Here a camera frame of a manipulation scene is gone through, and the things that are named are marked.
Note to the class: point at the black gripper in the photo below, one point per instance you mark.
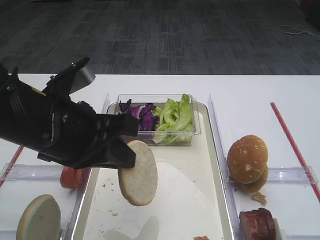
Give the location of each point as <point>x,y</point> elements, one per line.
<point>79,137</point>

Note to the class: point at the white bun bottom half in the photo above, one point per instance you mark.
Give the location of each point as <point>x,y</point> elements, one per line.
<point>139,184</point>

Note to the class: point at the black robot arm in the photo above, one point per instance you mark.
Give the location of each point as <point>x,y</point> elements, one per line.
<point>25,112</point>

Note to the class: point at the rear tomato slice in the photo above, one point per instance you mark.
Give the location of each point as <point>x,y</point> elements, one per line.
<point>79,175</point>

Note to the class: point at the tomato slice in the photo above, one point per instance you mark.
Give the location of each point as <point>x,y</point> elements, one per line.
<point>79,175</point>
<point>67,177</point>

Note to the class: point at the front tomato slice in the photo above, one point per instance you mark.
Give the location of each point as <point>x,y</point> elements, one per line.
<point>67,177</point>

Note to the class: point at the green lettuce leaves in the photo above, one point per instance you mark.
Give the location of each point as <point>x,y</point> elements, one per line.
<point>176,116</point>

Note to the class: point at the red meat patty slices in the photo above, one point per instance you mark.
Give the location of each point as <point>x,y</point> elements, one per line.
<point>257,224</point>

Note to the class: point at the purple cabbage leaves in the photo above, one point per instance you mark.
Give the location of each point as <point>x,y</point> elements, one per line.
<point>142,112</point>

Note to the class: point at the clear plastic salad container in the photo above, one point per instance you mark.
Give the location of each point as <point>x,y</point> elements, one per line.
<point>158,100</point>

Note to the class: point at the left red tape strip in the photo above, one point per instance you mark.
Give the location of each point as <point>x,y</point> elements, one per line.
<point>12,162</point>

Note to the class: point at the red tape strip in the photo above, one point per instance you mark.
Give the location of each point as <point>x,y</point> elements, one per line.
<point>12,162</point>
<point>296,150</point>

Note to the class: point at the white metal tray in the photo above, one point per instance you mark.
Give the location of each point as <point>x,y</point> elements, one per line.
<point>189,201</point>

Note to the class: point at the left long clear divider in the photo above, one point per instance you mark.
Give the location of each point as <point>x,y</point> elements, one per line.
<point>76,208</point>

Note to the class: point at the long clear divider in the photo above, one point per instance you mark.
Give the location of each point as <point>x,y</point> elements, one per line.
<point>76,208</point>
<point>228,188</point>

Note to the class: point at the left upper clear crossbar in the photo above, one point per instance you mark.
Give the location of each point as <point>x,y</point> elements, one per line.
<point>23,172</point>

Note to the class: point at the clear crossbar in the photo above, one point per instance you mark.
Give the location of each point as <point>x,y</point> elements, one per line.
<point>23,172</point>
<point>301,175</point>

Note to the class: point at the right long clear divider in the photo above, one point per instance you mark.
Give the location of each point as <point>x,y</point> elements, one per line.
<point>228,188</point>

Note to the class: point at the left bun half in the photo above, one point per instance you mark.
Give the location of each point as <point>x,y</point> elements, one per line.
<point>41,220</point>

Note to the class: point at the orange food scrap on tray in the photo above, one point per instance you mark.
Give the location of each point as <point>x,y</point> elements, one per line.
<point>201,238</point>

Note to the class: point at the sesame bun top front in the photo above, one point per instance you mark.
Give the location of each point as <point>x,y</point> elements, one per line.
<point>247,159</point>

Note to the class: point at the sesame bun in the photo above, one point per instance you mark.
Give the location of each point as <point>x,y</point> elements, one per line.
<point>247,159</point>
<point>254,187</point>

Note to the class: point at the sesame bun top rear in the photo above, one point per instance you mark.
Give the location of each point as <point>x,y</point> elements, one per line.
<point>254,187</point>

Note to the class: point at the brown food crumb clump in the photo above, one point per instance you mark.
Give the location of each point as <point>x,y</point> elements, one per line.
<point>259,197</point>

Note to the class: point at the right upper clear crossbar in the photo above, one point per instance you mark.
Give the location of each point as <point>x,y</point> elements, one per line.
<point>301,175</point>

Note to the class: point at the right red tape strip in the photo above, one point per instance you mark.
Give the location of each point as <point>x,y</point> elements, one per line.
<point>296,150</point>

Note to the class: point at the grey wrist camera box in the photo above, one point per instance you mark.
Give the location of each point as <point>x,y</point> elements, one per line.
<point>75,77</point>

